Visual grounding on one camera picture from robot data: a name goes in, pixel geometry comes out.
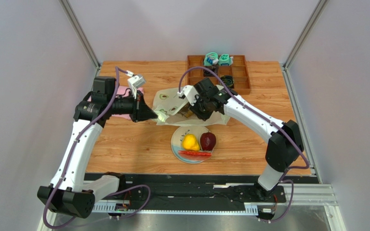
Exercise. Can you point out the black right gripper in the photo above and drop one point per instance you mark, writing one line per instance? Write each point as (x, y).
(196, 108)

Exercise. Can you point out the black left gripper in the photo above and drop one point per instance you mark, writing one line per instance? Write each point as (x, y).
(141, 111)

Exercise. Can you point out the pale green avocado plastic bag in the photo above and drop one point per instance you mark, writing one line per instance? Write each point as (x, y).
(167, 104)

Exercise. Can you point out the dark red fake apple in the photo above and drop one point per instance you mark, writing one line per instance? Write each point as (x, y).
(207, 141)

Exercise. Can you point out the yellow fake lemon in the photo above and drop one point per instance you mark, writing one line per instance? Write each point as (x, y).
(190, 143)

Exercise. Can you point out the red fake watermelon slice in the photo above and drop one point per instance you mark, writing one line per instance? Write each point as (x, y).
(194, 155)

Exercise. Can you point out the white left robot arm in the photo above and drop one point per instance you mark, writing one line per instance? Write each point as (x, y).
(82, 147)

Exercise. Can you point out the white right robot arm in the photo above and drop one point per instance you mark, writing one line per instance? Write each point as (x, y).
(284, 140)

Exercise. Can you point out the brown fake nuts cluster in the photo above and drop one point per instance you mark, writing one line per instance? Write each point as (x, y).
(185, 112)

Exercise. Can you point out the dark rolled sock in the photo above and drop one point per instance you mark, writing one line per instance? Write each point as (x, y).
(210, 70)

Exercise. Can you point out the pink folded t-shirt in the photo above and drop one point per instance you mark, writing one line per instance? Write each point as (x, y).
(99, 104)

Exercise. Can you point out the wooden compartment tray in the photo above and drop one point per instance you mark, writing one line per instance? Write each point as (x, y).
(238, 70)

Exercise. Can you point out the teal rolled sock left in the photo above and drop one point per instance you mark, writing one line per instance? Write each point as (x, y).
(211, 59)

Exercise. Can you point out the teal rolled sock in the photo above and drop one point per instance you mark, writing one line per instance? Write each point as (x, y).
(225, 60)
(211, 59)

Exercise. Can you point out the teal rolled sock right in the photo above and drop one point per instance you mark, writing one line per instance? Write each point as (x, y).
(225, 60)

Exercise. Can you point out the white blue ceramic plate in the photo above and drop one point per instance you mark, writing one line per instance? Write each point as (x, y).
(177, 137)

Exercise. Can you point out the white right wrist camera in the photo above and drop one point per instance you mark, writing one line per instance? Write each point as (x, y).
(189, 93)

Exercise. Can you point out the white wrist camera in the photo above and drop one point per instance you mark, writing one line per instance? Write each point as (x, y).
(135, 81)
(189, 93)

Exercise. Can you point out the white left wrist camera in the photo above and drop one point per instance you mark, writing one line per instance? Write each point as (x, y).
(135, 81)

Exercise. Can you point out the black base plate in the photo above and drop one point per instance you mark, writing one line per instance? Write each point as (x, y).
(195, 192)

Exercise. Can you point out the aluminium frame rail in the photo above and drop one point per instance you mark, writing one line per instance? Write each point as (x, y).
(301, 191)

